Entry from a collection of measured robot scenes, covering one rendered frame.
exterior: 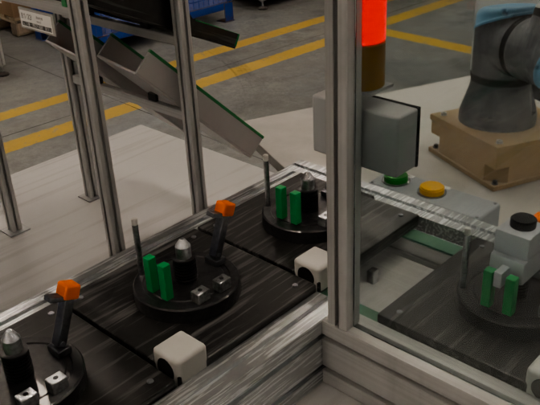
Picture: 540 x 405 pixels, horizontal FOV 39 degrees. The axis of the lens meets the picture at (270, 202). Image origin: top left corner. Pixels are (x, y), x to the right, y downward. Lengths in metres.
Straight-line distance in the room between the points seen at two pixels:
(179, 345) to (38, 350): 0.16
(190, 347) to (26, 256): 0.56
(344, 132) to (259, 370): 0.29
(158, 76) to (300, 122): 0.69
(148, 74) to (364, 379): 0.55
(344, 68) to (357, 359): 0.37
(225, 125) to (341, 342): 0.47
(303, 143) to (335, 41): 0.91
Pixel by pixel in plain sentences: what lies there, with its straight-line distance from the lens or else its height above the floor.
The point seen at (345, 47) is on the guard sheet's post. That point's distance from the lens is 0.79.
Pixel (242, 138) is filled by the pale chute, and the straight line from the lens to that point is 1.32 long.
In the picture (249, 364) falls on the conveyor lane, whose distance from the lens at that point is 0.91.
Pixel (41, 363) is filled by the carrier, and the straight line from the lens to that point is 0.92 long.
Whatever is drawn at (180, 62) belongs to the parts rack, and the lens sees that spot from 1.19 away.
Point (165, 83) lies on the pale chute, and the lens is 1.20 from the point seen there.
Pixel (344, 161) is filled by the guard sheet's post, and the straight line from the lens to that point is 0.84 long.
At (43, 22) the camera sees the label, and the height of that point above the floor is 1.28.
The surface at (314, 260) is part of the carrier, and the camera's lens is 1.03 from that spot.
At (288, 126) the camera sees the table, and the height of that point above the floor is 0.86.
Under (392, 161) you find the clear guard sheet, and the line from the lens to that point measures 0.82.
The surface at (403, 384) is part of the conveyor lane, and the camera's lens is 0.94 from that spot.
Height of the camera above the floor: 1.54
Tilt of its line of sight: 28 degrees down
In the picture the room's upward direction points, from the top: 3 degrees counter-clockwise
